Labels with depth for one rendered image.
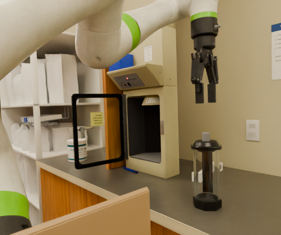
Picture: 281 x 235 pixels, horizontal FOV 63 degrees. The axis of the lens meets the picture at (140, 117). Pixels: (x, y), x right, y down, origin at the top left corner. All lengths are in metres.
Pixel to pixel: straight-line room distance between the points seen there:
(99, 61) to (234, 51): 0.99
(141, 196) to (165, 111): 0.92
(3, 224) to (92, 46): 0.42
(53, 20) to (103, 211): 0.27
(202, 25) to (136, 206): 0.70
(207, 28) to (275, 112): 0.67
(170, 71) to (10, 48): 0.97
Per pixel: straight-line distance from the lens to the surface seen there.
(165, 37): 1.22
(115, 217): 0.25
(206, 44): 0.85
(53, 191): 1.74
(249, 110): 1.40
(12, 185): 0.35
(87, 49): 0.60
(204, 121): 1.53
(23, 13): 0.34
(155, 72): 1.13
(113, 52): 0.61
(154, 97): 1.26
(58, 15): 0.39
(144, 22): 0.74
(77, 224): 0.23
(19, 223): 0.33
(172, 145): 1.22
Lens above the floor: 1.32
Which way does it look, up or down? 3 degrees down
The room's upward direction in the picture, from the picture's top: 2 degrees counter-clockwise
